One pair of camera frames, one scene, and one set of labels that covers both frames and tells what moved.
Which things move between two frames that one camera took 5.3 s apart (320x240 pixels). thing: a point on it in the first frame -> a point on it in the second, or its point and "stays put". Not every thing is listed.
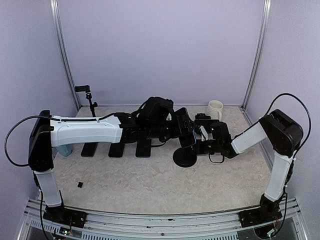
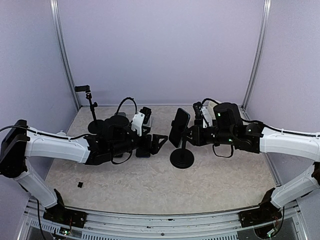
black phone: [143, 148] stays put
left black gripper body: [178, 131] -> [145, 145]
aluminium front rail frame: [106, 225] stays put
